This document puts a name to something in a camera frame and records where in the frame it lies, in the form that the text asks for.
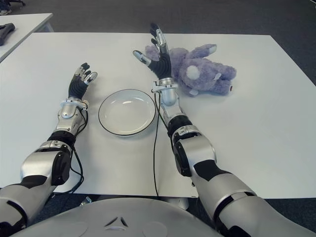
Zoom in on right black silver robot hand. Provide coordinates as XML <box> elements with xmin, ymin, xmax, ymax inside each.
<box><xmin>132</xmin><ymin>23</ymin><xmax>173</xmax><ymax>83</ymax></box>

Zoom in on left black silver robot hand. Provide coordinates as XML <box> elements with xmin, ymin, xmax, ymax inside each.
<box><xmin>67</xmin><ymin>62</ymin><xmax>99</xmax><ymax>99</ymax></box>

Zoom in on purple plush bunny doll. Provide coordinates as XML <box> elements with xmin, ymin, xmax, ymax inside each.
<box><xmin>144</xmin><ymin>43</ymin><xmax>237</xmax><ymax>97</ymax></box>

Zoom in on white plate with black rim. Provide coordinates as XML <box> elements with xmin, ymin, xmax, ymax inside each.
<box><xmin>98</xmin><ymin>89</ymin><xmax>157</xmax><ymax>137</ymax></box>

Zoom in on white side table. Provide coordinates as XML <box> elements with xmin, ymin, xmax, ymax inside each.
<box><xmin>0</xmin><ymin>12</ymin><xmax>54</xmax><ymax>62</ymax></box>

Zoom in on black handheld remote controller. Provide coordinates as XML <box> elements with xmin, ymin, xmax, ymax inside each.
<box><xmin>0</xmin><ymin>23</ymin><xmax>16</xmax><ymax>46</ymax></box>

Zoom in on grey robot torso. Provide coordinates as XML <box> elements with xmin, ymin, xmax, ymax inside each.
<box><xmin>14</xmin><ymin>197</ymin><xmax>224</xmax><ymax>237</ymax></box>

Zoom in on white table leg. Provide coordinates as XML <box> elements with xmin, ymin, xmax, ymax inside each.
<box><xmin>167</xmin><ymin>197</ymin><xmax>190</xmax><ymax>210</ymax></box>

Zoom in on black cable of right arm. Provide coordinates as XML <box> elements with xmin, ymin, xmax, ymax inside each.
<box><xmin>152</xmin><ymin>91</ymin><xmax>161</xmax><ymax>197</ymax></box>

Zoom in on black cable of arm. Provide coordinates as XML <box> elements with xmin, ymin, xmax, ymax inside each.
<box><xmin>53</xmin><ymin>107</ymin><xmax>89</xmax><ymax>196</ymax></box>
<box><xmin>152</xmin><ymin>91</ymin><xmax>161</xmax><ymax>197</ymax></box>

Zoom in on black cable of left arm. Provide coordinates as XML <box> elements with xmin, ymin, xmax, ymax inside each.
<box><xmin>53</xmin><ymin>107</ymin><xmax>89</xmax><ymax>196</ymax></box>

